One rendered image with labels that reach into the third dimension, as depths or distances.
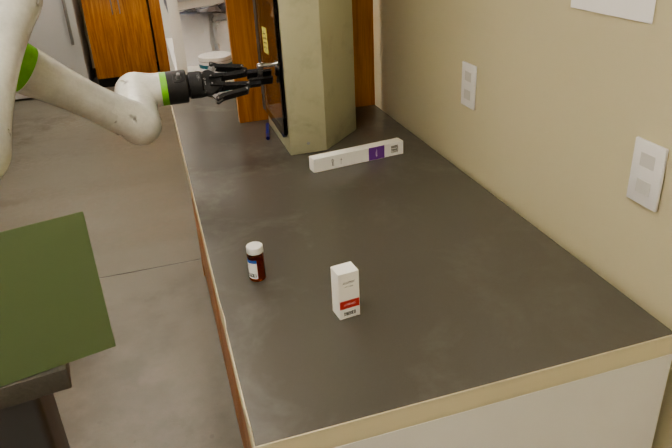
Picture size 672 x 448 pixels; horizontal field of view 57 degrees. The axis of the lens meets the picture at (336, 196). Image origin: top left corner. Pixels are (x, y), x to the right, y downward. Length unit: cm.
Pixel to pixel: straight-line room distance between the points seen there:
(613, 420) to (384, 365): 42
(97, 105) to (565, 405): 120
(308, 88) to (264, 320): 84
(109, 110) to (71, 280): 66
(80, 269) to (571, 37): 97
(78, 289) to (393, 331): 52
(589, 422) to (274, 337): 54
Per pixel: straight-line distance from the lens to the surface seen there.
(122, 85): 177
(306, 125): 181
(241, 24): 209
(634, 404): 122
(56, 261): 105
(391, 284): 120
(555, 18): 135
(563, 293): 122
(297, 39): 175
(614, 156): 124
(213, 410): 237
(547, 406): 110
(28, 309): 108
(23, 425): 127
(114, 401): 252
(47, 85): 157
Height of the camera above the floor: 160
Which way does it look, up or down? 25 degrees down
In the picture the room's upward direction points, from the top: 3 degrees counter-clockwise
